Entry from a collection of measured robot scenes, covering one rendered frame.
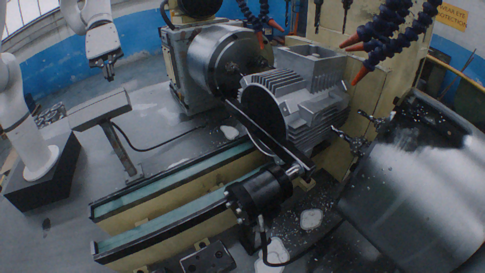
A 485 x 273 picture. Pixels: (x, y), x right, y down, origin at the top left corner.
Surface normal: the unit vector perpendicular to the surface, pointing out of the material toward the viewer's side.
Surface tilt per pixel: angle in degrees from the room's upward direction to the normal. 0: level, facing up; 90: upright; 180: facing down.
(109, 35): 50
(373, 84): 90
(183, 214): 0
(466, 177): 39
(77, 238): 0
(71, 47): 90
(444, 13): 90
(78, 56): 90
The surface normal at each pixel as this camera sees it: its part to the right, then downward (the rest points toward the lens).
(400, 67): -0.84, 0.36
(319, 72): 0.54, 0.53
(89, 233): -0.03, -0.76
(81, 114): 0.40, -0.07
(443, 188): -0.66, -0.20
